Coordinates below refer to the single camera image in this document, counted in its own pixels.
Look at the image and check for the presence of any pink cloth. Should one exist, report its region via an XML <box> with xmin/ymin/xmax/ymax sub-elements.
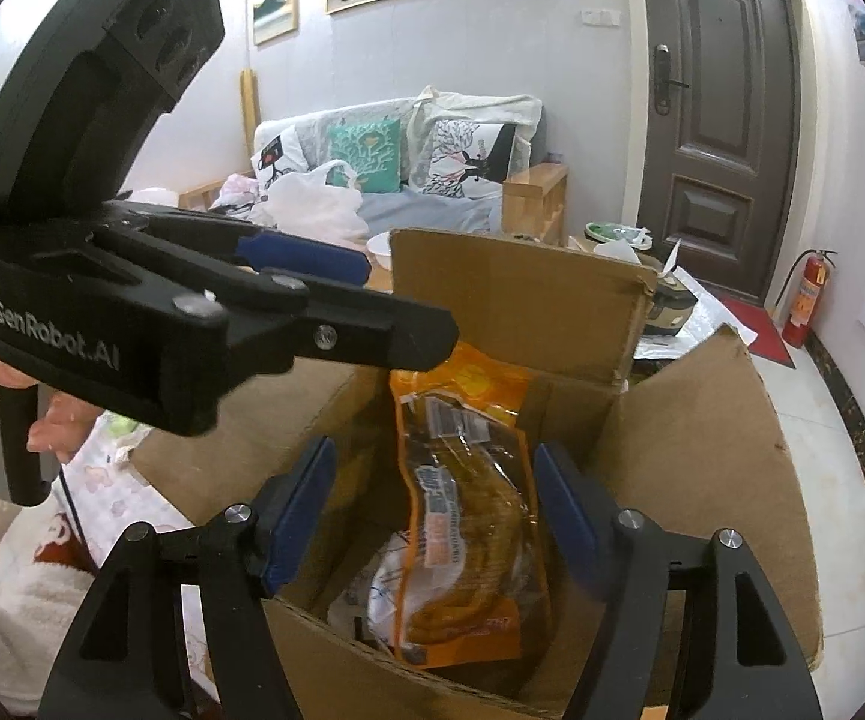
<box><xmin>209</xmin><ymin>172</ymin><xmax>262</xmax><ymax>212</ymax></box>

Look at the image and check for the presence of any brown cardboard box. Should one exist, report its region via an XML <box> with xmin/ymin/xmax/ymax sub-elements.
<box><xmin>132</xmin><ymin>229</ymin><xmax>824</xmax><ymax>720</ymax></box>

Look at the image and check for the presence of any red door mat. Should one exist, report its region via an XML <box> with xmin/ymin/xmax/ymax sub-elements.
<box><xmin>717</xmin><ymin>294</ymin><xmax>798</xmax><ymax>369</ymax></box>

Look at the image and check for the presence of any pink printed white tablecloth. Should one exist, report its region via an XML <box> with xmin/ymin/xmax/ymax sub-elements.
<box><xmin>64</xmin><ymin>416</ymin><xmax>208</xmax><ymax>545</ymax></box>

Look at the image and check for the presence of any white plastic bag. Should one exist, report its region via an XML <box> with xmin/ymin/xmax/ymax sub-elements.
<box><xmin>256</xmin><ymin>160</ymin><xmax>370</xmax><ymax>245</ymax></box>

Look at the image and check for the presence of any brown entrance door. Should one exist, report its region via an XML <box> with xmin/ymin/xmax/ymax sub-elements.
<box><xmin>638</xmin><ymin>0</ymin><xmax>806</xmax><ymax>305</ymax></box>

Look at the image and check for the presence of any red fire extinguisher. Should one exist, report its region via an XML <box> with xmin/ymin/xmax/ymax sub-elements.
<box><xmin>773</xmin><ymin>249</ymin><xmax>839</xmax><ymax>350</ymax></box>

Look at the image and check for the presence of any white printed pillow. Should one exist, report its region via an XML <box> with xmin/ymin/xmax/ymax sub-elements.
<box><xmin>250</xmin><ymin>124</ymin><xmax>336</xmax><ymax>200</ymax></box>

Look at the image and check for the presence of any white snack packet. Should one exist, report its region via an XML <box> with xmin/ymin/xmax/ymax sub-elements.
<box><xmin>327</xmin><ymin>529</ymin><xmax>420</xmax><ymax>647</ymax></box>

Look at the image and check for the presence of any wooden post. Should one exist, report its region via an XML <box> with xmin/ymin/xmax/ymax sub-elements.
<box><xmin>239</xmin><ymin>69</ymin><xmax>262</xmax><ymax>166</ymax></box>

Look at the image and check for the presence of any dark gold tissue box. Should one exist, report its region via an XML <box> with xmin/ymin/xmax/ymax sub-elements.
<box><xmin>638</xmin><ymin>240</ymin><xmax>701</xmax><ymax>338</ymax></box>

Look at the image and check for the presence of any brown paper bag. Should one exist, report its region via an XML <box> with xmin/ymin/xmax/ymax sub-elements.
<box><xmin>502</xmin><ymin>163</ymin><xmax>570</xmax><ymax>245</ymax></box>

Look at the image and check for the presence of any white printed tote bag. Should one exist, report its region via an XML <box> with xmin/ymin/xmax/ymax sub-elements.
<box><xmin>402</xmin><ymin>86</ymin><xmax>543</xmax><ymax>200</ymax></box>

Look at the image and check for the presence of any orange snack packet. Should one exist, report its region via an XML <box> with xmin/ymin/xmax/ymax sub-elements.
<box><xmin>389</xmin><ymin>341</ymin><xmax>553</xmax><ymax>670</ymax></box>

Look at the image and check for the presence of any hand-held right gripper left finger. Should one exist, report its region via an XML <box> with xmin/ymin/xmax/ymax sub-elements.
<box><xmin>38</xmin><ymin>435</ymin><xmax>339</xmax><ymax>720</ymax></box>

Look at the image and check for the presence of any grey cloth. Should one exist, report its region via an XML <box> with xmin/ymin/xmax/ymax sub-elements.
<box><xmin>177</xmin><ymin>94</ymin><xmax>570</xmax><ymax>242</ymax></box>

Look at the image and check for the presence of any trash bin with plastic bag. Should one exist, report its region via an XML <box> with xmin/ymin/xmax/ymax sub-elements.
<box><xmin>584</xmin><ymin>221</ymin><xmax>656</xmax><ymax>264</ymax></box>

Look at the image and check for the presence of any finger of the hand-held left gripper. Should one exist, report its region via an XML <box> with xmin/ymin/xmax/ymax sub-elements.
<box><xmin>112</xmin><ymin>199</ymin><xmax>375</xmax><ymax>288</ymax></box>
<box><xmin>130</xmin><ymin>238</ymin><xmax>462</xmax><ymax>374</ymax></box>

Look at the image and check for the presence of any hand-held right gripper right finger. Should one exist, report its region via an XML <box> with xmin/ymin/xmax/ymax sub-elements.
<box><xmin>533</xmin><ymin>441</ymin><xmax>827</xmax><ymax>720</ymax></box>

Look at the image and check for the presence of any small framed landscape painting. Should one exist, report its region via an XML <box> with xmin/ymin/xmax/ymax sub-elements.
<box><xmin>252</xmin><ymin>0</ymin><xmax>300</xmax><ymax>47</ymax></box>

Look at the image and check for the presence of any teal patterned pillow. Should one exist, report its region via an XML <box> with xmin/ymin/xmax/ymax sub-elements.
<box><xmin>327</xmin><ymin>118</ymin><xmax>405</xmax><ymax>193</ymax></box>

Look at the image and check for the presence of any person's left hand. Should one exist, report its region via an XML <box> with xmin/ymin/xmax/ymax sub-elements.
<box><xmin>0</xmin><ymin>328</ymin><xmax>101</xmax><ymax>466</ymax></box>

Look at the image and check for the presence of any white fluffy cloth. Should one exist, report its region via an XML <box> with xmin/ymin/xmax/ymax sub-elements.
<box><xmin>0</xmin><ymin>514</ymin><xmax>208</xmax><ymax>718</ymax></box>

